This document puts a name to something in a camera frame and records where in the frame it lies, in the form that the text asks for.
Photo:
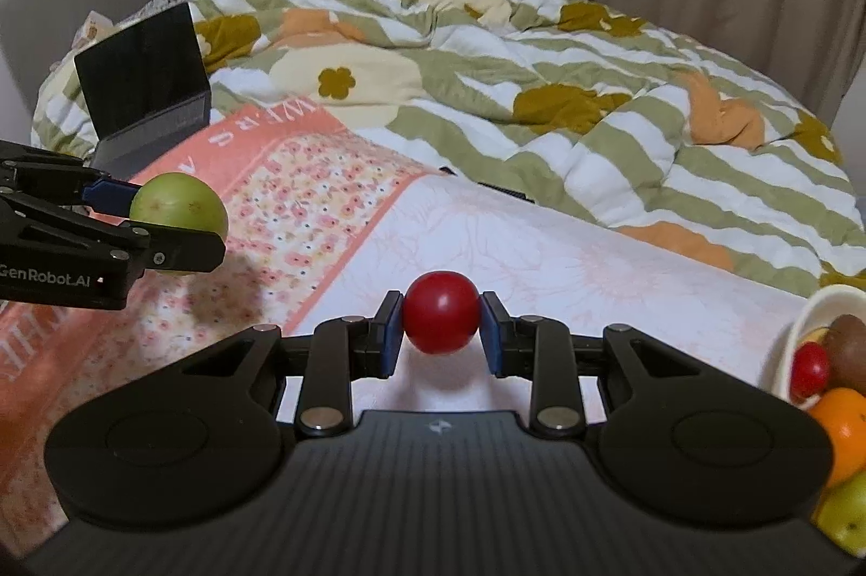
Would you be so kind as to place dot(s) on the green apple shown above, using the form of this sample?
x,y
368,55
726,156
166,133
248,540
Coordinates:
x,y
181,201
842,516

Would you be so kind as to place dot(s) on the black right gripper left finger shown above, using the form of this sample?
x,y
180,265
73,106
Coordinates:
x,y
201,436

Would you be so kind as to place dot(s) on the red cherry tomato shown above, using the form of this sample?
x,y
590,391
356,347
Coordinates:
x,y
810,371
441,312

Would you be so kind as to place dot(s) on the brown kiwi with sticker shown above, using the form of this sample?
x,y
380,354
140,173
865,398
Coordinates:
x,y
845,344

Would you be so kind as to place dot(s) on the green striped floral quilt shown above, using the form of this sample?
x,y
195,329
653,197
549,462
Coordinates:
x,y
581,108

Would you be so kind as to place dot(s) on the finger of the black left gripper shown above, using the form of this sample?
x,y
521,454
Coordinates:
x,y
110,196
169,247

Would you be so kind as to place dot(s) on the black open laptop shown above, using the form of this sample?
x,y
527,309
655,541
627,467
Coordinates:
x,y
146,91

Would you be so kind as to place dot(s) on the cream bowl with cartoon print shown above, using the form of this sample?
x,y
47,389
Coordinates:
x,y
811,326

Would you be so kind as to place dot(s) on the pink floral towel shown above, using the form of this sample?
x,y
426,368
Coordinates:
x,y
324,223

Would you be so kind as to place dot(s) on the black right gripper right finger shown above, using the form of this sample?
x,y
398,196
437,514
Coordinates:
x,y
678,438

